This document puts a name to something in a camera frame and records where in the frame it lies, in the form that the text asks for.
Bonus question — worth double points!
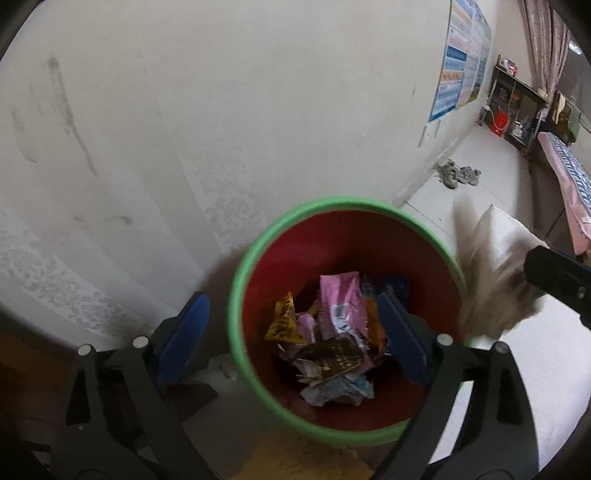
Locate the white crumpled tissue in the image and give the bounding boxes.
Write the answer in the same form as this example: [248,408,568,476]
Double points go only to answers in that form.
[185,354,242,385]

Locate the yellow wrapper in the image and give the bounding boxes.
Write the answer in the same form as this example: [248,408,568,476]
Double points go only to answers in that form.
[265,292,308,345]

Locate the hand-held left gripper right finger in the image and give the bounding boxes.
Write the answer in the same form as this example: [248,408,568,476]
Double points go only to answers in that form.
[369,291,541,480]

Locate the pink curtain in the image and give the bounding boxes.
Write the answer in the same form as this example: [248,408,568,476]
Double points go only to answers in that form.
[519,0,574,99]

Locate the pale wrapper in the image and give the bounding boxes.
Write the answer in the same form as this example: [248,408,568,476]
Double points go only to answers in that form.
[454,196,549,343]

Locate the orange snack packet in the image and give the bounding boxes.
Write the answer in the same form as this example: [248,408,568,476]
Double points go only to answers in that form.
[365,296,387,366]

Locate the blue chart wall poster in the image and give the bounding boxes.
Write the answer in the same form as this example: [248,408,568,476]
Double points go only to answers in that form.
[428,0,476,123]

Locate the green bordered wall poster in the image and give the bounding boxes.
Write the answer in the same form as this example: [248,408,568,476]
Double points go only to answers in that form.
[467,14,493,103]

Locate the pink printed wrapper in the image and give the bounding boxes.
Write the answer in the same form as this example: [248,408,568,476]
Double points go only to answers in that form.
[318,272,369,343]

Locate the brown gold wrapper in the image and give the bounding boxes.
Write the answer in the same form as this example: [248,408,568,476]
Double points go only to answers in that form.
[294,334,366,380]

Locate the dark shelf with clutter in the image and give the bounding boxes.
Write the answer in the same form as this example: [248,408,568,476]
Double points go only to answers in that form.
[479,65,550,156]

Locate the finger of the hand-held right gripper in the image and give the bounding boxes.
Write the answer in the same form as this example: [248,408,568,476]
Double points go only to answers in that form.
[523,246,591,331]

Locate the hanging clothes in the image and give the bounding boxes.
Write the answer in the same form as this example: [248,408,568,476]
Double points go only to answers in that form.
[551,90,583,140]

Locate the white chart wall poster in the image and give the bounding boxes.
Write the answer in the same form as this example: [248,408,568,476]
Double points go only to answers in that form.
[456,2,485,110]

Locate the red waste bin green rim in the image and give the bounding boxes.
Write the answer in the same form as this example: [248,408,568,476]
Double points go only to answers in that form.
[228,196,468,446]

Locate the blue white clear packet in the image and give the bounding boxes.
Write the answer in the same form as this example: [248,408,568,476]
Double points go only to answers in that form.
[300,373,376,408]

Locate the pink foil wrapper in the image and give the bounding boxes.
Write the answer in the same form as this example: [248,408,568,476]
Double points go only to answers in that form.
[297,311,320,343]

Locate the dark brown wooden cabinet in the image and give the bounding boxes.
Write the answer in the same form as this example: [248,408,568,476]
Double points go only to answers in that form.
[0,316,98,384]

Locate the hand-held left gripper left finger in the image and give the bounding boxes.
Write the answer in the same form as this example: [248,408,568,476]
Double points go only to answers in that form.
[28,292,221,480]

